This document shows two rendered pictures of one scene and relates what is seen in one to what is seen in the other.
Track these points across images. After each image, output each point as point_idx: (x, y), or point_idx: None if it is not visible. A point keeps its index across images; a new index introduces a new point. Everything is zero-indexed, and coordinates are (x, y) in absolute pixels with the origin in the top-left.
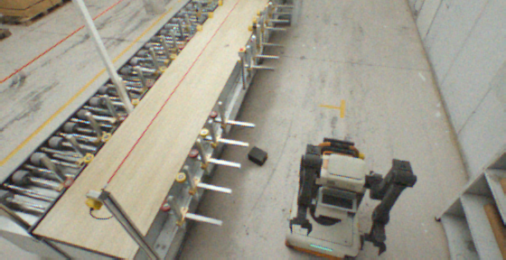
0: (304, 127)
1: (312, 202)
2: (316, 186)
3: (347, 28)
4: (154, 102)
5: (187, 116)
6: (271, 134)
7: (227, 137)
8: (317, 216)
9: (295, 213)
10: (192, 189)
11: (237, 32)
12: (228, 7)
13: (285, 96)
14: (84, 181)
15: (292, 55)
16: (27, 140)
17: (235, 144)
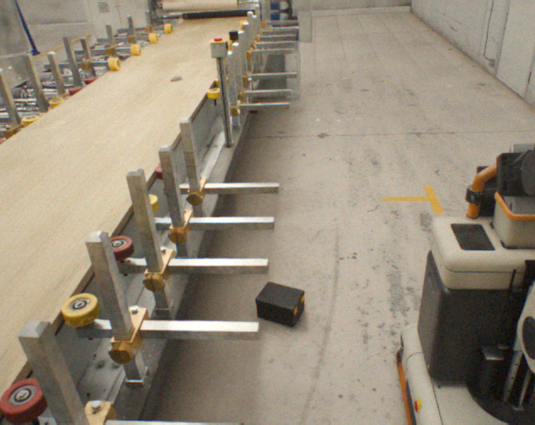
0: (367, 239)
1: (487, 356)
2: (494, 298)
3: (386, 93)
4: (0, 168)
5: (94, 179)
6: (299, 259)
7: (208, 230)
8: None
9: (434, 409)
10: (125, 337)
11: (194, 64)
12: (169, 44)
13: (307, 192)
14: None
15: (301, 134)
16: None
17: (238, 226)
